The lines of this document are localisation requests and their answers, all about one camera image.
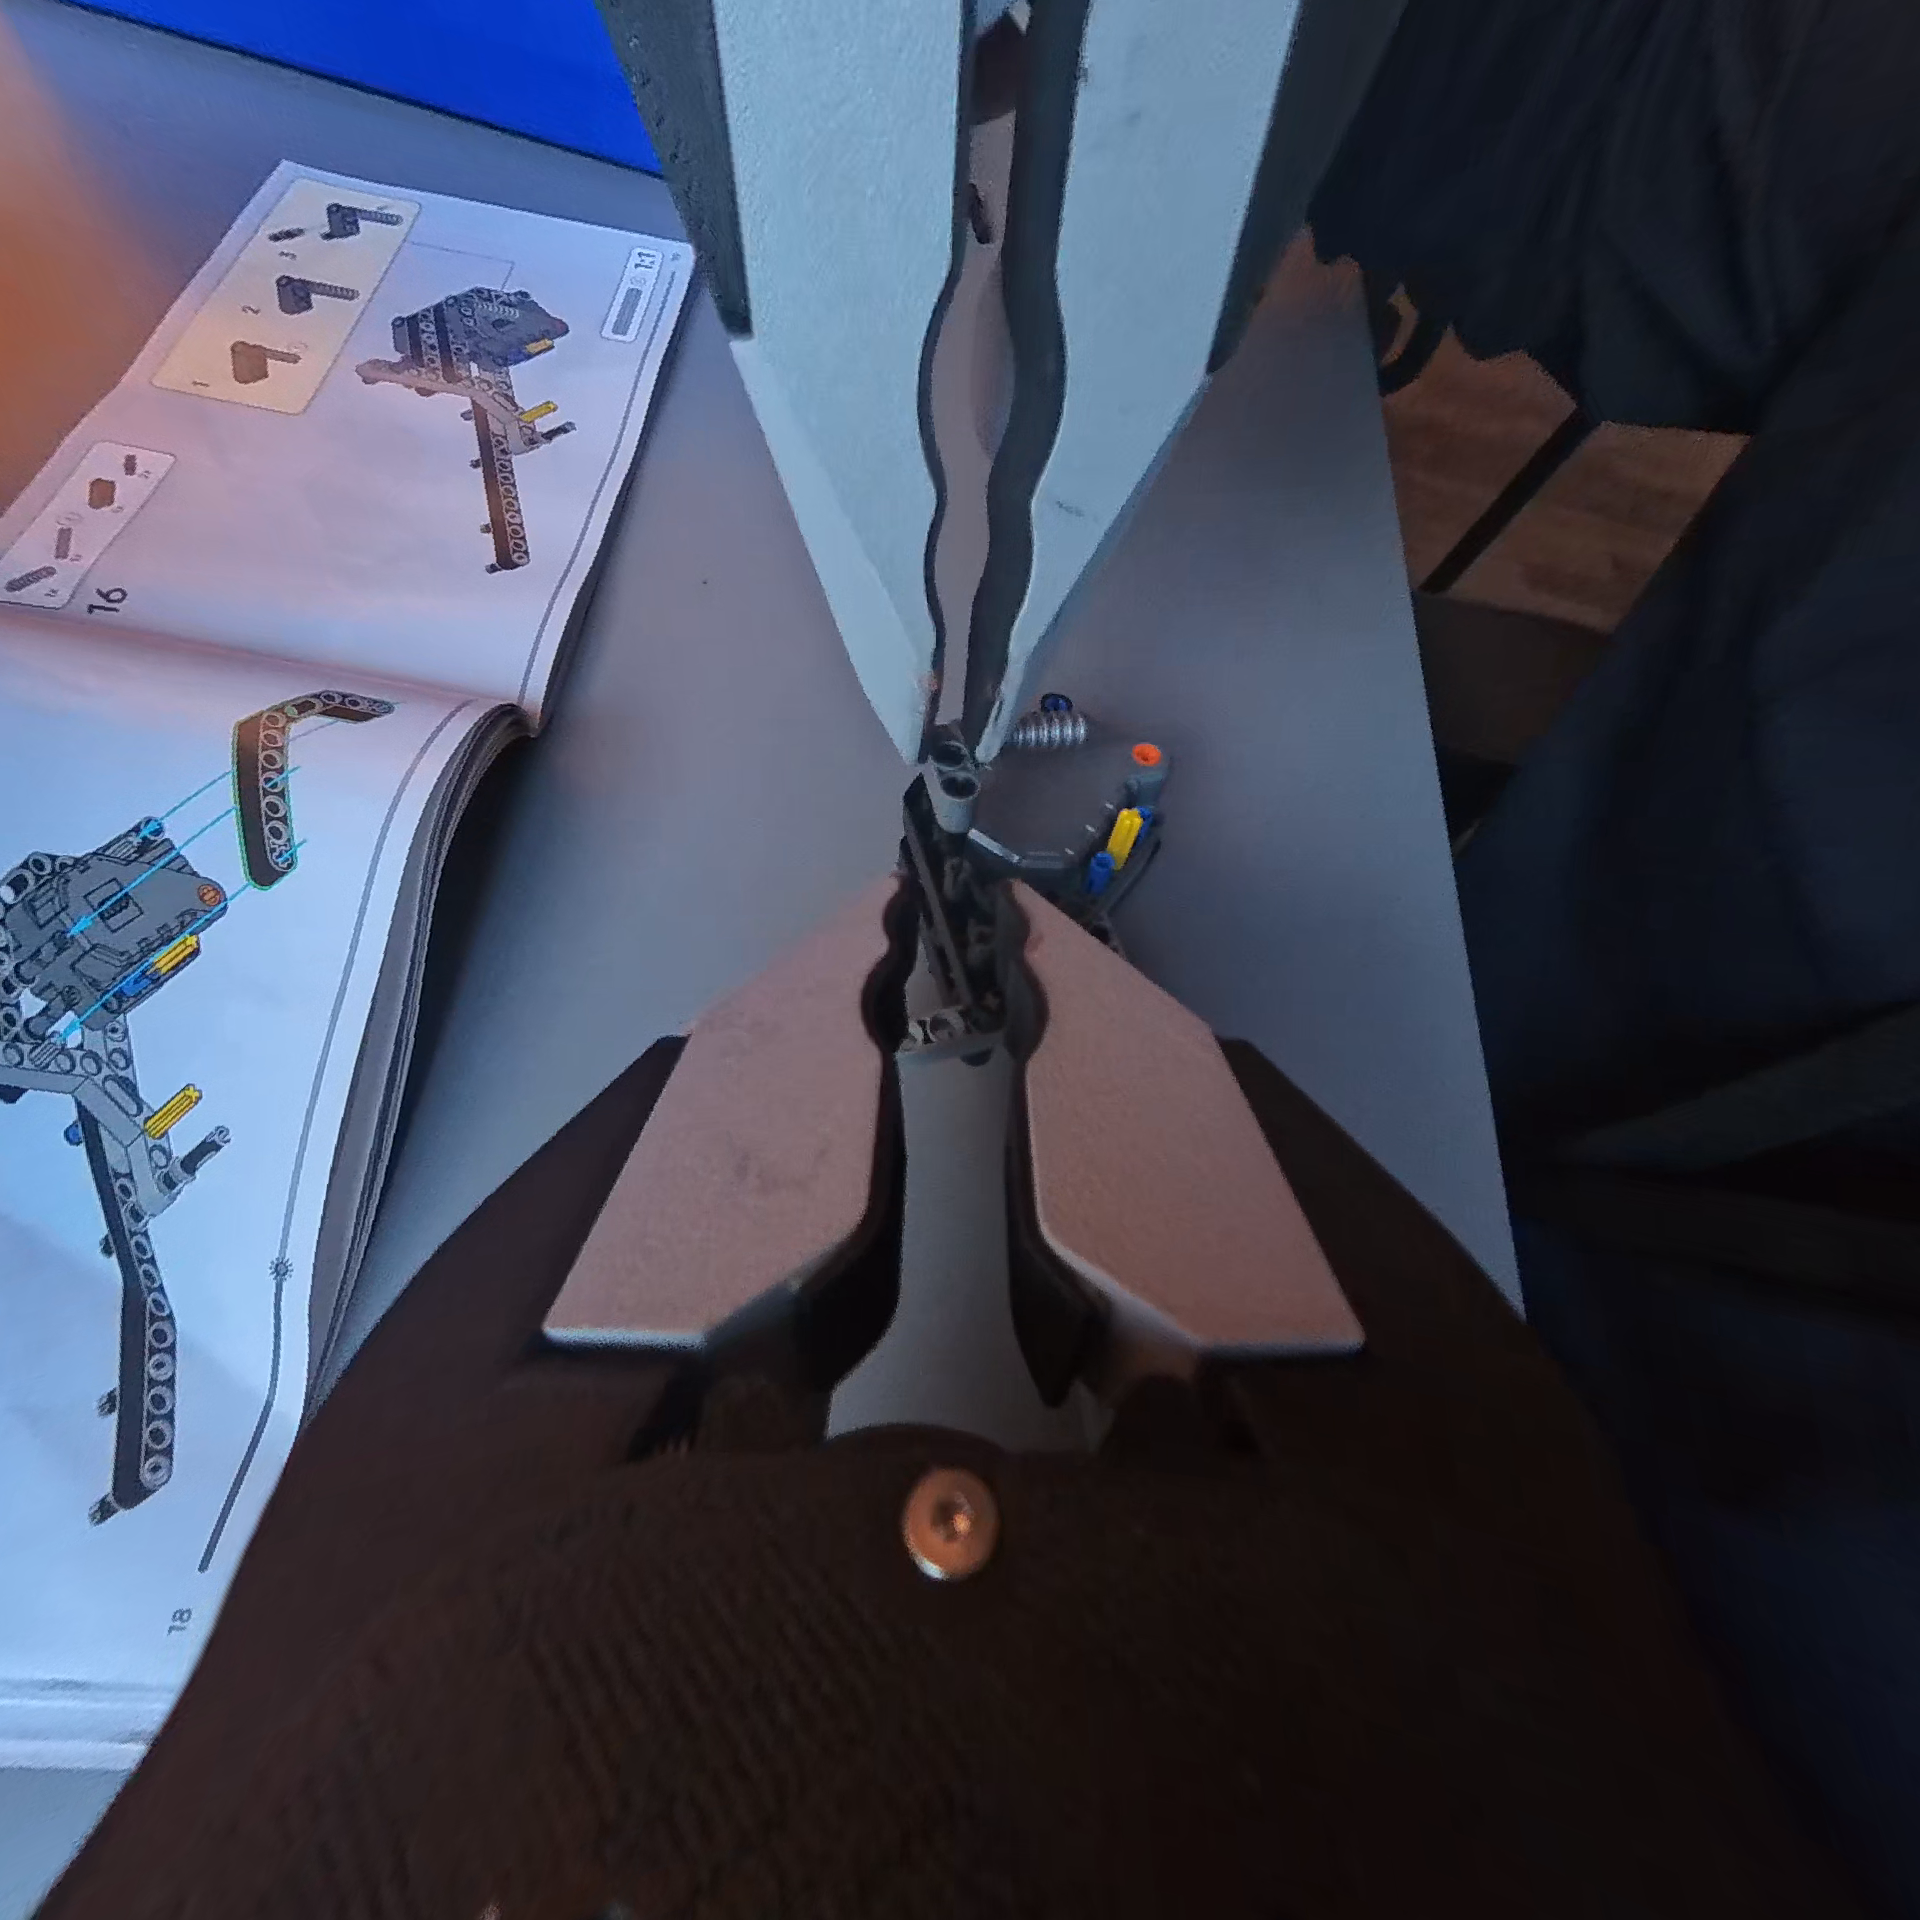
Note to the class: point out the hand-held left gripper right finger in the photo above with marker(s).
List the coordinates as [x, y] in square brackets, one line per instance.
[1170, 1184]

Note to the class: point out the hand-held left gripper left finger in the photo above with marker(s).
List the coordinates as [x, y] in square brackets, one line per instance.
[735, 1171]

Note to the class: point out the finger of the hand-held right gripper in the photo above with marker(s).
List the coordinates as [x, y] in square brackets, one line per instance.
[1154, 224]
[839, 224]

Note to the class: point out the grey lego frame assembly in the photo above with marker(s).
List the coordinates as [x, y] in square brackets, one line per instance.
[944, 931]

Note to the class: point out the dark grey lego connector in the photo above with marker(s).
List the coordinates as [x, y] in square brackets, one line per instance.
[956, 774]

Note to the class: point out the lego instruction booklet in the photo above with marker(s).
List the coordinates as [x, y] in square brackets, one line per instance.
[301, 451]

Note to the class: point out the blue plastic bin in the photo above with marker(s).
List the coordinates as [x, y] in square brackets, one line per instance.
[421, 61]

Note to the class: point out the grey metal spring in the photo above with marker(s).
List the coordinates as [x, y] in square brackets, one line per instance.
[1049, 732]

